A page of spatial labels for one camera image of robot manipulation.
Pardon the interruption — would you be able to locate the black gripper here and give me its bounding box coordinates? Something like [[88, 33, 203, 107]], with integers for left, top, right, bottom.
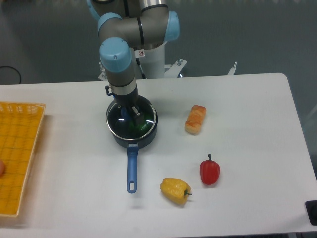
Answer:
[[105, 84, 145, 126]]

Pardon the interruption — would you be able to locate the glass pot lid blue knob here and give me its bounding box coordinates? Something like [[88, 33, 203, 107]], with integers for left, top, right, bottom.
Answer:
[[106, 96, 158, 141]]

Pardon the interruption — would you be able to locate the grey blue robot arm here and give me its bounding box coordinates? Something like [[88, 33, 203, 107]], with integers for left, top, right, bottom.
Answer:
[[87, 0, 180, 125]]

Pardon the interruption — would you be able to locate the green bell pepper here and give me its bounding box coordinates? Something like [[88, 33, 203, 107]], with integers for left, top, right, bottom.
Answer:
[[127, 113, 153, 138]]

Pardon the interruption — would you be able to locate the orange bread loaf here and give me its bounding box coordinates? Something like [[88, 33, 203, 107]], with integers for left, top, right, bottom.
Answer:
[[184, 105, 207, 135]]

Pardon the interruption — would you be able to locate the yellow bell pepper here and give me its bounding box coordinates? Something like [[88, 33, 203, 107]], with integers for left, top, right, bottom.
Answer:
[[160, 178, 192, 205]]

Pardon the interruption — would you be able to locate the red bell pepper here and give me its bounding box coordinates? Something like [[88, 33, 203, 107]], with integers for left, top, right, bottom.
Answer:
[[200, 154, 220, 186]]

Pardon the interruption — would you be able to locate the yellow wicker basket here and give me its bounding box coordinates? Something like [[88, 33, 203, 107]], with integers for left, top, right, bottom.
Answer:
[[0, 101, 46, 217]]

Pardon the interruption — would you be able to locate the black object at table edge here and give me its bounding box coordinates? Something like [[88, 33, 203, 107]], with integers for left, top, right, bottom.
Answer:
[[305, 200, 317, 226]]

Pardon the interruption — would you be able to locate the dark pot with blue handle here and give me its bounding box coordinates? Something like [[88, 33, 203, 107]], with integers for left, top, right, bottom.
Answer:
[[106, 95, 159, 194]]

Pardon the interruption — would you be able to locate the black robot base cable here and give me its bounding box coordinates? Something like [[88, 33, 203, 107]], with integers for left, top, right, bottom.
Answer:
[[135, 56, 147, 80]]

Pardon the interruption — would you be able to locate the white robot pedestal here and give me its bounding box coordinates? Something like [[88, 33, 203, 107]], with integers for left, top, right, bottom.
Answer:
[[98, 41, 187, 81]]

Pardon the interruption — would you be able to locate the black cable on floor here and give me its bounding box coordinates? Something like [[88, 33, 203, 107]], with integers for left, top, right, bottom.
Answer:
[[0, 65, 22, 85]]

